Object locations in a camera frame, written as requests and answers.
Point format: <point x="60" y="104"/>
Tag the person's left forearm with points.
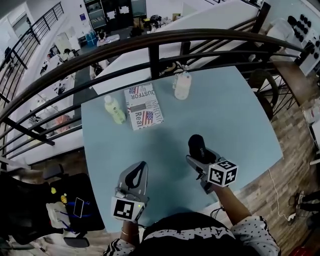
<point x="130" y="231"/>

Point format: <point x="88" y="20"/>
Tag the glass front shelving wall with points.
<point x="112" y="12"/>

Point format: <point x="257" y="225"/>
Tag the white bag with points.
<point x="57" y="215"/>

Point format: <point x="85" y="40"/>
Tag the white water bottle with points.
<point x="182" y="86"/>

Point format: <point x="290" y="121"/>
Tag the red stool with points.
<point x="305" y="252"/>

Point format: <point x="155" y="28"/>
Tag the newspaper print box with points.
<point x="142" y="107"/>

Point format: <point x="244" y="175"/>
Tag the light blue table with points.
<point x="212" y="112"/>

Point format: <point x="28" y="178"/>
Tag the person's right forearm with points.
<point x="232" y="207"/>

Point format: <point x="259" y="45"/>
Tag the small white adapter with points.
<point x="292" y="217"/>

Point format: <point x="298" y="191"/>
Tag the small yellow ball charm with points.
<point x="53" y="191"/>

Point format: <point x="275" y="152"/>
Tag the black smartphone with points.
<point x="78" y="207"/>

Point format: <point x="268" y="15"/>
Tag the brown wooden side table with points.
<point x="295" y="77"/>

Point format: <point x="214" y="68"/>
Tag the pale green drink bottle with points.
<point x="115" y="112"/>

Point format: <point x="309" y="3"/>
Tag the group of black wall-hung helmets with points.
<point x="302" y="25"/>

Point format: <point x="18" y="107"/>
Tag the blue wall sign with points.
<point x="82" y="17"/>

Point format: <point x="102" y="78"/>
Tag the black office chair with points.
<point x="25" y="212"/>

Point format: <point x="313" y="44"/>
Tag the long black side railing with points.
<point x="32" y="32"/>

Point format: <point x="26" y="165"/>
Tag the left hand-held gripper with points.
<point x="123" y="210"/>

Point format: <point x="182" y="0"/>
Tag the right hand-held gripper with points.
<point x="222" y="173"/>

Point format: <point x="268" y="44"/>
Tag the black curved railing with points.
<point x="153" y="62"/>

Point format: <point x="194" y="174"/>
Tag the person's black and white top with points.
<point x="190" y="240"/>

